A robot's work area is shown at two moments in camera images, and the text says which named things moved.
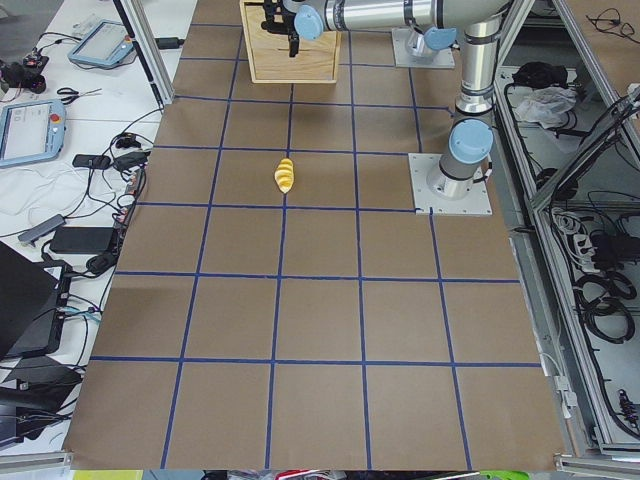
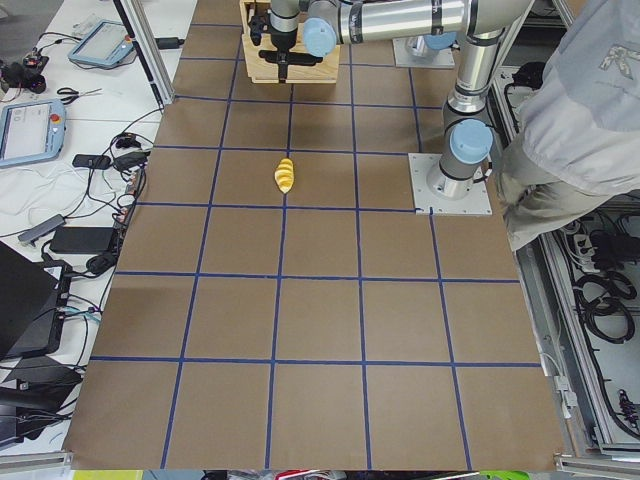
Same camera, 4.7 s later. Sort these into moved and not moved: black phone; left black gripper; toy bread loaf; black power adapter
Moved: left black gripper
Not moved: black power adapter; black phone; toy bread loaf
